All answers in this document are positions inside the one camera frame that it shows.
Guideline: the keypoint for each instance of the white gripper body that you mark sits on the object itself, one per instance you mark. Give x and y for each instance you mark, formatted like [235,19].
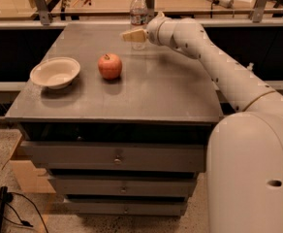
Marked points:
[153,31]

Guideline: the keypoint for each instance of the clear plastic water bottle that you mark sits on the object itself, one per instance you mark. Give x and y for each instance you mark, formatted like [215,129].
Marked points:
[138,14]

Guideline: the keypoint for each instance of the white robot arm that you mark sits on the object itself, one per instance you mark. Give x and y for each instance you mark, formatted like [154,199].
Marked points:
[244,160]

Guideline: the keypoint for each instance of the small sanitizer pump bottle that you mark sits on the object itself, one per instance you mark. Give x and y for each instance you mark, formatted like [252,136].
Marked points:
[250,66]

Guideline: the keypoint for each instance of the red apple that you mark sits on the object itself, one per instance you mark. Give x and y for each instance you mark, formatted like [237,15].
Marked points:
[110,66]

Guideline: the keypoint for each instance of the white paper bowl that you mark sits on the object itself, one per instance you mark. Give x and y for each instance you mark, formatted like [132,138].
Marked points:
[55,73]

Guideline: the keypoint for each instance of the grey drawer cabinet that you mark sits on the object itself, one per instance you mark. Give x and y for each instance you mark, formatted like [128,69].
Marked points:
[129,146]

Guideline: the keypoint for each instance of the cardboard box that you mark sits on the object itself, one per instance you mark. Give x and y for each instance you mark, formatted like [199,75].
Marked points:
[30,178]

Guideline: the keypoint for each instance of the middle metal bracket post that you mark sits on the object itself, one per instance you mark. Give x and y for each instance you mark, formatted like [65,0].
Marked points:
[150,0]

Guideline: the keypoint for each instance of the metal bracket post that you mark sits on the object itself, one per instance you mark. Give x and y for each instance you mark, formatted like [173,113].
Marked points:
[257,12]
[44,14]
[150,0]

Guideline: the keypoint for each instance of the left metal bracket post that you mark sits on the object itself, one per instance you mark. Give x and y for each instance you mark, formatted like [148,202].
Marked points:
[44,14]

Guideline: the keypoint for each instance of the right metal bracket post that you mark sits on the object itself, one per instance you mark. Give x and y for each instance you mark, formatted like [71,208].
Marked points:
[257,12]

